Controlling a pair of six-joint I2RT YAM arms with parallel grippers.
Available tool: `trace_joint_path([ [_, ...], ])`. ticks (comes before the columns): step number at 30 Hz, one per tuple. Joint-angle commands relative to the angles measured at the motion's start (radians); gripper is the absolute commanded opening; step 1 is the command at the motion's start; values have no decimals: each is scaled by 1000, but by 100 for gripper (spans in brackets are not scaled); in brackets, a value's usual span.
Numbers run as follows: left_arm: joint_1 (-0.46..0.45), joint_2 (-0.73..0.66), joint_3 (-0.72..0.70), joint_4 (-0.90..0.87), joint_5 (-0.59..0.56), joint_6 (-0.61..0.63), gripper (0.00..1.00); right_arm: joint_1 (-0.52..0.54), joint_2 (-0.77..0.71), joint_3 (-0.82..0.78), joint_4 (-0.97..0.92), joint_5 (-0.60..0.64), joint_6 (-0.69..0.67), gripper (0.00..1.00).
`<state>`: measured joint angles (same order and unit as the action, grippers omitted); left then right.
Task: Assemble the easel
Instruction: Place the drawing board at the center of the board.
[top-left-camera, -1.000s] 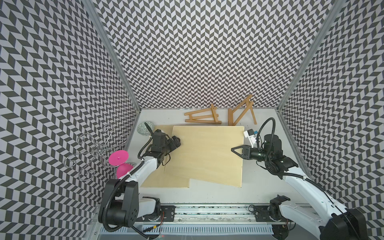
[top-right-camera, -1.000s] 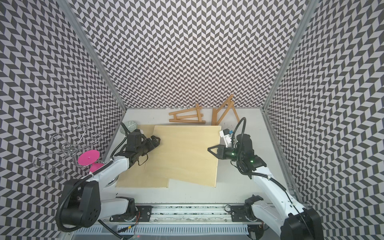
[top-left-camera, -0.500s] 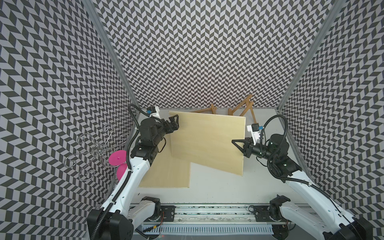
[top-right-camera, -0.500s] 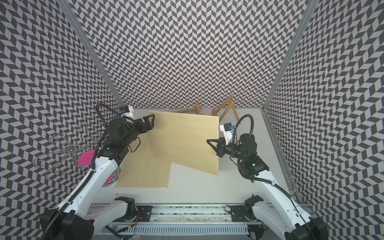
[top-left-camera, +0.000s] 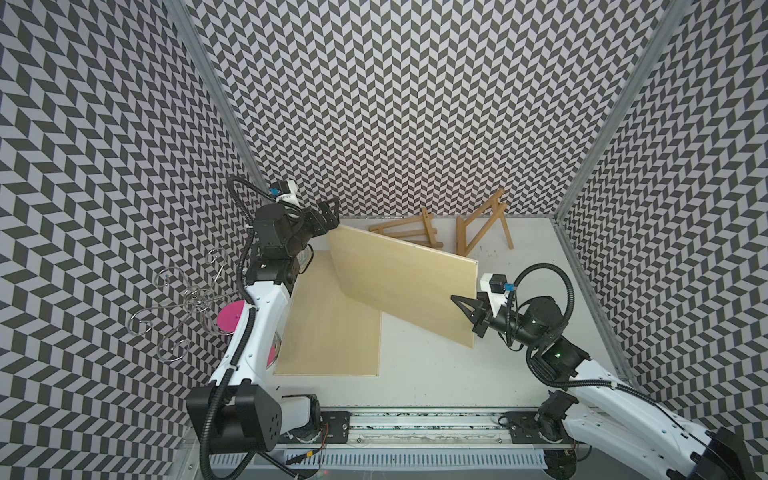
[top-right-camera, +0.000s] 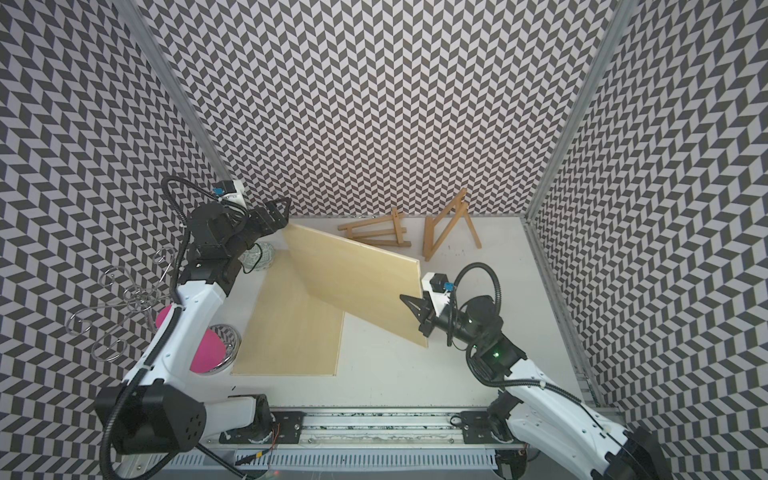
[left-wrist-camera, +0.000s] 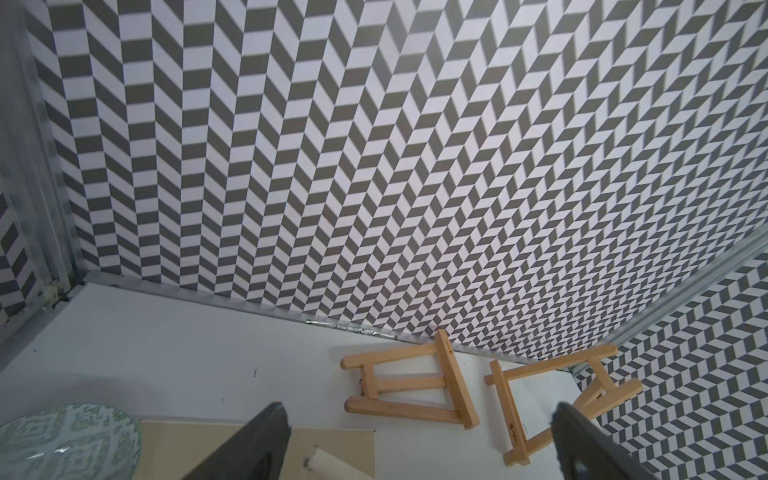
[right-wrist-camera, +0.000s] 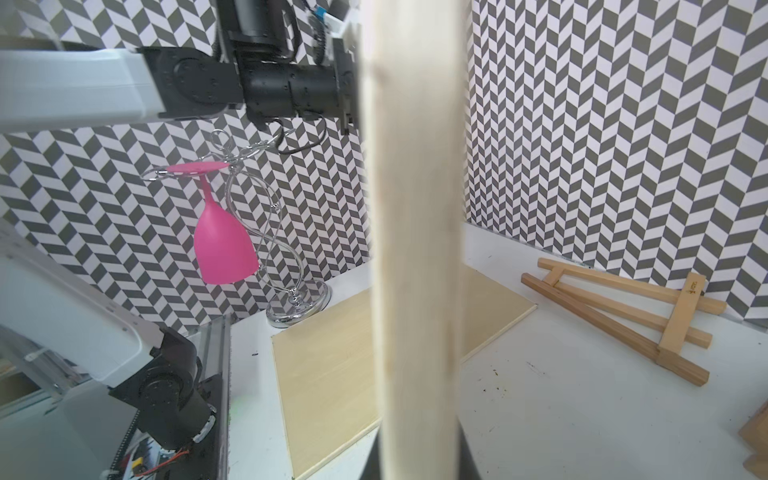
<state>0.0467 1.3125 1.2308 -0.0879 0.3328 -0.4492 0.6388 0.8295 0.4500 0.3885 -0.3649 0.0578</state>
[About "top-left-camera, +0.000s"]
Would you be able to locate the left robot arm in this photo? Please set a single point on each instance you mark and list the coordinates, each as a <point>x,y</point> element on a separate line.
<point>237,411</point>

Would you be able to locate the aluminium corner post right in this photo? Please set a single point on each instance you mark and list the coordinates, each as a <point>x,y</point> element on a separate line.
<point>660,38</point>

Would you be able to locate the wooden easel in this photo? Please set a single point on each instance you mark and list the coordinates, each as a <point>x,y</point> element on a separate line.
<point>418,229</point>
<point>495,208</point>

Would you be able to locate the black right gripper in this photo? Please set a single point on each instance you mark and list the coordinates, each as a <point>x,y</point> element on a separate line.
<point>479,309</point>

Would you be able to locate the plywood board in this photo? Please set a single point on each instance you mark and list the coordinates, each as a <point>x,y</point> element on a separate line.
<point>405,280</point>
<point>328,333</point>

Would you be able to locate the silver wire rack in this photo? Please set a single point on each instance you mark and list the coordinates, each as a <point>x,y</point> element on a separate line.
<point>199,302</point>

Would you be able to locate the flat wooden easel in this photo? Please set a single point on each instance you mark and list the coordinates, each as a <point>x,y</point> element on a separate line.
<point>418,229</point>

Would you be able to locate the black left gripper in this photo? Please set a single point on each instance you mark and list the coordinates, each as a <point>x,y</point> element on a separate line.
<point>331,219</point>

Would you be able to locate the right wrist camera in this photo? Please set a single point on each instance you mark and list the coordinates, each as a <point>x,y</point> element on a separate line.
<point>496,284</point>

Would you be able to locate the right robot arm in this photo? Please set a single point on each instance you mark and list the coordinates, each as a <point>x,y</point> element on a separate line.
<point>591,406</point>

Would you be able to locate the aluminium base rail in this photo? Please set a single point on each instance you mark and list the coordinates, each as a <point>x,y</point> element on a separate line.
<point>377,440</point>

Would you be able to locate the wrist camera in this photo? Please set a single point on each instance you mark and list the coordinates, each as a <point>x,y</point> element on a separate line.
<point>496,284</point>
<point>285,191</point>

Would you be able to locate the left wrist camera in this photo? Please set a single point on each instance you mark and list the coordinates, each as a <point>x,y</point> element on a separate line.
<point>285,191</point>

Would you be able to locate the aluminium corner post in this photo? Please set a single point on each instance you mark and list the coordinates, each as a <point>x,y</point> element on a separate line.
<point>660,38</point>
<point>188,36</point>

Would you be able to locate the aluminium corner post left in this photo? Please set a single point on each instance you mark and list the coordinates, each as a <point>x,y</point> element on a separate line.
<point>188,36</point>

